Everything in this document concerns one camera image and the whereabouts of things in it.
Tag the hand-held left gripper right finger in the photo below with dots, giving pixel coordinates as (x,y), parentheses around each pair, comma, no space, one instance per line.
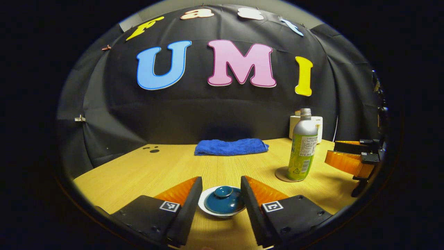
(253,215)

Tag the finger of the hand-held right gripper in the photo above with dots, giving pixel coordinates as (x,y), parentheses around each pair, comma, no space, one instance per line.
(350,146)
(347,163)

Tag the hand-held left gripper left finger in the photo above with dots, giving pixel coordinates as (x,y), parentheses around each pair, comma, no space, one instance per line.
(187,211)

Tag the blue and white teacup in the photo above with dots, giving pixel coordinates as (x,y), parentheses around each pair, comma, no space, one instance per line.
(208,208)

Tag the silver green label water bottle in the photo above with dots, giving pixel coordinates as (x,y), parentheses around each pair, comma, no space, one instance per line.
(301,156)

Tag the brown round coaster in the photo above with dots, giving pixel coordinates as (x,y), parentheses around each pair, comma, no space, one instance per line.
(280,174)

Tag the white toaster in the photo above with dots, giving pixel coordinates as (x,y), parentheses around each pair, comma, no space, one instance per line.
(319,125)

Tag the blue towel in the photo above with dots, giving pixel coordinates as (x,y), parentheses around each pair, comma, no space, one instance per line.
(230,147)

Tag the black backdrop cloth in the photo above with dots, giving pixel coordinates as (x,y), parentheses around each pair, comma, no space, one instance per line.
(208,114)

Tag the silver metal clip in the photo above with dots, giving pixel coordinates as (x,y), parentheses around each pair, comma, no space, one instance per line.
(79,118)

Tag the copper metal clip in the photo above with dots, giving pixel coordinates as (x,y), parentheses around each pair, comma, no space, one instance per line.
(106,47)

